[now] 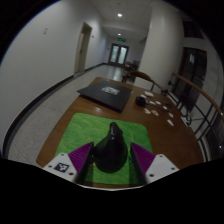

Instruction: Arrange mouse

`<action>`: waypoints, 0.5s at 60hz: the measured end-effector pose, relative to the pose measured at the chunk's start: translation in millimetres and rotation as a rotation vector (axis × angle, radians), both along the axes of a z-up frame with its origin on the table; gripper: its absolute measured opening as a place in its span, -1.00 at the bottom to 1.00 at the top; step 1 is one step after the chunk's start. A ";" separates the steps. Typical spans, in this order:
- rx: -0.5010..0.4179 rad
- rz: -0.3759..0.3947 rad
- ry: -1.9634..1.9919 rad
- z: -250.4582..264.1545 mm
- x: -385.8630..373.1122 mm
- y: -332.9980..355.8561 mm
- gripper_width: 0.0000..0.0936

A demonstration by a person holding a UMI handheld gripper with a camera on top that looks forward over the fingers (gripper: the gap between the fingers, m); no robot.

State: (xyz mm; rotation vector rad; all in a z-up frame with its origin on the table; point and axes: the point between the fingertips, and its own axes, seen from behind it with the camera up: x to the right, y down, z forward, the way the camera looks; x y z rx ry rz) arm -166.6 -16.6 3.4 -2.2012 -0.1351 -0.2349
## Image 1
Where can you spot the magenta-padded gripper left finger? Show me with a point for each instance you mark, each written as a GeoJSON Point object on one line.
{"type": "Point", "coordinates": [61, 166]}

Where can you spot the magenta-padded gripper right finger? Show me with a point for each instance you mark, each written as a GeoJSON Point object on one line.
{"type": "Point", "coordinates": [160, 166]}

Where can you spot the black vertical computer mouse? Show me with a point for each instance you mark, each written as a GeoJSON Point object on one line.
{"type": "Point", "coordinates": [110, 153]}

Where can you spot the green mouse pad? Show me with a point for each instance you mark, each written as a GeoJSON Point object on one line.
{"type": "Point", "coordinates": [83, 133]}

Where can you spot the white booklet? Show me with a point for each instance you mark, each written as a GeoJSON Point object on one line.
{"type": "Point", "coordinates": [185, 120]}

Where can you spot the red and white sticker card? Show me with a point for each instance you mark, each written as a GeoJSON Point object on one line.
{"type": "Point", "coordinates": [170, 115]}

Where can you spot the orange sticker card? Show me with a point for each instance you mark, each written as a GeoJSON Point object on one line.
{"type": "Point", "coordinates": [155, 112]}

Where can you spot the beige sticker card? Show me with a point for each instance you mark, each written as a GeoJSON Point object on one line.
{"type": "Point", "coordinates": [147, 111]}

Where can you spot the small pale sticker card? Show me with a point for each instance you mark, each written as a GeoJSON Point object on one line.
{"type": "Point", "coordinates": [165, 107]}
{"type": "Point", "coordinates": [158, 102]}
{"type": "Point", "coordinates": [151, 102]}

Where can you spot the small black block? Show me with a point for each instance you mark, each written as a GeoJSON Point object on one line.
{"type": "Point", "coordinates": [140, 101]}

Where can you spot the small white box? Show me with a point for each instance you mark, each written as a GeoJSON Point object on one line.
{"type": "Point", "coordinates": [149, 94]}

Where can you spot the black flat box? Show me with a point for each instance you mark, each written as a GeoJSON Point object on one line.
{"type": "Point", "coordinates": [106, 95]}

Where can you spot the wood-topped black metal railing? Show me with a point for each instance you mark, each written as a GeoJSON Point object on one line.
{"type": "Point", "coordinates": [196, 86]}

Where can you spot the wooden armchair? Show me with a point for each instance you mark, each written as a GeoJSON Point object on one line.
{"type": "Point", "coordinates": [128, 68]}
{"type": "Point", "coordinates": [143, 75]}

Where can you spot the dark tall window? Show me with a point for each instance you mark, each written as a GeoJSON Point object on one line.
{"type": "Point", "coordinates": [193, 76]}

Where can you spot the corridor side door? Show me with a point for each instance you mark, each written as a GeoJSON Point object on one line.
{"type": "Point", "coordinates": [83, 50]}

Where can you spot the glazed double door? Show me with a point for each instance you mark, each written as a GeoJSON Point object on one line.
{"type": "Point", "coordinates": [118, 54]}

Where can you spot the green exit sign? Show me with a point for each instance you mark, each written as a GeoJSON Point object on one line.
{"type": "Point", "coordinates": [122, 39]}

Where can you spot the round ceiling light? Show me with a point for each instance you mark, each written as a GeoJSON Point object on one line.
{"type": "Point", "coordinates": [119, 34]}
{"type": "Point", "coordinates": [119, 15]}

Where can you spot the dark transom window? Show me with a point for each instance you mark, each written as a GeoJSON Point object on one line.
{"type": "Point", "coordinates": [193, 29]}

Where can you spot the white wall plate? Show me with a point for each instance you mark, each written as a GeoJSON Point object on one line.
{"type": "Point", "coordinates": [45, 31]}

